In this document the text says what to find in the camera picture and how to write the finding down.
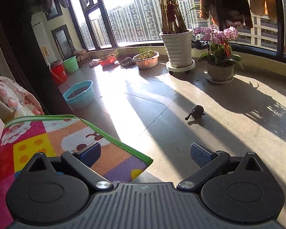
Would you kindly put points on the colourful play mat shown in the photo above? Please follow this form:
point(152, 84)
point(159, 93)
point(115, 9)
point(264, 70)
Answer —
point(22, 137)

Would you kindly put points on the green plastic bucket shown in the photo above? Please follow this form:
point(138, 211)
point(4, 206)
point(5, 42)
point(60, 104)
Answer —
point(71, 64)

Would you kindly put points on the white ribbed plant pot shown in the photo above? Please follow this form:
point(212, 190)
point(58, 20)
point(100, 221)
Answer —
point(179, 51)

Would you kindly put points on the brown hanging coat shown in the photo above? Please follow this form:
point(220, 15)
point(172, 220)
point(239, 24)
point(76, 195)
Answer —
point(234, 13)

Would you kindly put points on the red plastic basin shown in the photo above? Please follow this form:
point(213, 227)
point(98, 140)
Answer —
point(107, 60)

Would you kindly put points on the red plastic bucket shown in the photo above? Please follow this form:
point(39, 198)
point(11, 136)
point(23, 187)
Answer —
point(58, 73)

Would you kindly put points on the floral baby blanket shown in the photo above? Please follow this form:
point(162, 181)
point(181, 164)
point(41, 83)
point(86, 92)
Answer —
point(14, 98)

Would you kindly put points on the round beige planter bowl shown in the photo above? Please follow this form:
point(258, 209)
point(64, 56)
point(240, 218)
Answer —
point(146, 60)

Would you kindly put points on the pink orchid pot plant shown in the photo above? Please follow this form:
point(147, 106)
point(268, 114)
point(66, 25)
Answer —
point(219, 58)

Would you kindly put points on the teal plastic basin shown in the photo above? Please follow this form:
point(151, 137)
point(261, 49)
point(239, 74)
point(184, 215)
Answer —
point(80, 95)

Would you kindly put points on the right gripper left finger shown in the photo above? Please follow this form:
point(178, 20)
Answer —
point(78, 164)

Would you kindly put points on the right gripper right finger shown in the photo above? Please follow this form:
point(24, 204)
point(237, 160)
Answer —
point(210, 163)

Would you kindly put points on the black plush toy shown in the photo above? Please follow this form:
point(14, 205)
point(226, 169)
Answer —
point(196, 113)

